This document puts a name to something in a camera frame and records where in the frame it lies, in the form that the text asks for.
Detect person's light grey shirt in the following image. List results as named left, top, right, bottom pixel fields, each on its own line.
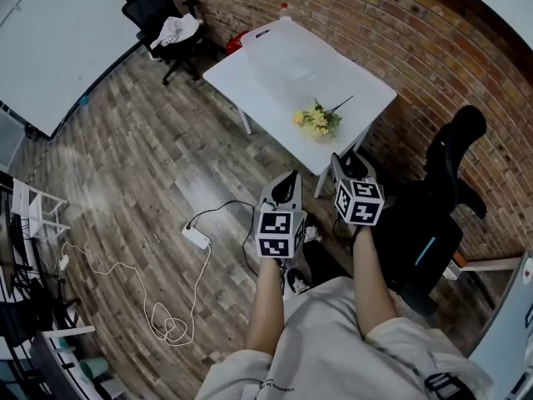
left=195, top=276, right=495, bottom=400

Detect white power strip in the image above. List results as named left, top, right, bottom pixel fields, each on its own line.
left=182, top=222, right=212, bottom=250

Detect mint green cup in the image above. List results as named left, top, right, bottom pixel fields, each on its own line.
left=78, top=356, right=111, bottom=383

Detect white metal rack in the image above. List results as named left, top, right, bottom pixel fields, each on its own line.
left=11, top=177, right=72, bottom=242

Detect person's left shoe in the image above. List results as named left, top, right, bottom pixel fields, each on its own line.
left=285, top=267, right=314, bottom=304

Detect person's right shoe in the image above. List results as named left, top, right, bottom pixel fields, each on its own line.
left=303, top=213, right=324, bottom=243

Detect person's black trousers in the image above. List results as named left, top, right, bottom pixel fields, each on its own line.
left=301, top=239, right=353, bottom=293

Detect long white cable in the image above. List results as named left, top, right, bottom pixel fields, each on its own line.
left=41, top=239, right=214, bottom=347

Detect black power cable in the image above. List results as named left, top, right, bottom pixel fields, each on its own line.
left=187, top=200, right=262, bottom=277

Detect red fire equipment box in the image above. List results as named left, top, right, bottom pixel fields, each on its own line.
left=224, top=31, right=251, bottom=56

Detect white rectangular table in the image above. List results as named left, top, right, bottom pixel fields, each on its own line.
left=202, top=19, right=399, bottom=200

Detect light blue table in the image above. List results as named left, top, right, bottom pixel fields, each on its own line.
left=466, top=252, right=533, bottom=400

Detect person's shoe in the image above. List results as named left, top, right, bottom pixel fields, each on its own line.
left=285, top=267, right=314, bottom=304
left=303, top=213, right=324, bottom=243

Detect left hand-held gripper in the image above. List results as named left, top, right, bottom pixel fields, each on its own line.
left=254, top=170, right=308, bottom=261

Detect person's right forearm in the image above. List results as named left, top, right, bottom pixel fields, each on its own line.
left=352, top=222, right=397, bottom=341

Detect yellow flowers bunch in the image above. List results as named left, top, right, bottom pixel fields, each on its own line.
left=291, top=95, right=355, bottom=142

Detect white plastic tub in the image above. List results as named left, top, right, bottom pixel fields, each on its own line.
left=242, top=19, right=341, bottom=99

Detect person's left forearm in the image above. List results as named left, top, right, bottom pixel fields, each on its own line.
left=245, top=257, right=288, bottom=356

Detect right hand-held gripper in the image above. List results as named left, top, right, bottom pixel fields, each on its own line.
left=330, top=152, right=386, bottom=227

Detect black strap buckle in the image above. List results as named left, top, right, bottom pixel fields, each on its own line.
left=424, top=371, right=466, bottom=400

